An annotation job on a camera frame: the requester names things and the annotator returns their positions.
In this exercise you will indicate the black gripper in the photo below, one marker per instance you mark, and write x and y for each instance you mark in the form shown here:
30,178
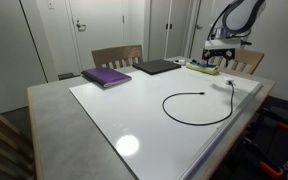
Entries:
227,54

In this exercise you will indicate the white power adapter cube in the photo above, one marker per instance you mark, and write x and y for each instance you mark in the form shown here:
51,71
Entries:
228,81

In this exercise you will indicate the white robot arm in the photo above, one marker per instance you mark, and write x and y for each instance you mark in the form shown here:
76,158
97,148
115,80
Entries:
232,23

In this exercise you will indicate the yellow-green folded cloth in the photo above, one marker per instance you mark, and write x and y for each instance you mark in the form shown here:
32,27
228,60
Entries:
207,70

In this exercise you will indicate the light wooden chair left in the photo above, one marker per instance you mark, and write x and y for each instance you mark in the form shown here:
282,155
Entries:
245,61

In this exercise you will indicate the blue microfiber cloth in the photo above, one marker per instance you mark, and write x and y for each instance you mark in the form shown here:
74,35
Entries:
202,64

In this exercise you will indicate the black laptop sleeve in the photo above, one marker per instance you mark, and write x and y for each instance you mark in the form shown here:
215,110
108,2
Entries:
156,66

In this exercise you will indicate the white whiteboard mat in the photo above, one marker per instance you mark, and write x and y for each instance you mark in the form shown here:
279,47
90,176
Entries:
163,126

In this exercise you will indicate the brown wooden chair right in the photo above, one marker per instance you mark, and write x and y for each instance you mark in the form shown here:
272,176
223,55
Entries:
118,57

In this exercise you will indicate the purple notebook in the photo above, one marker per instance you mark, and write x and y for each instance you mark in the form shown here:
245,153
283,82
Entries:
106,77

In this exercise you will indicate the wooden chair near corner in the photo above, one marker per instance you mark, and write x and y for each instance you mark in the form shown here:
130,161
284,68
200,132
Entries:
16,153

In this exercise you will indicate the orange handled clamp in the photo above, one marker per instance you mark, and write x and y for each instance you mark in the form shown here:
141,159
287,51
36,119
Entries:
266,164

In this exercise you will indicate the silver door handle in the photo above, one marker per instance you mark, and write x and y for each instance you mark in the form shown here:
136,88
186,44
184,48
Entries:
80,27

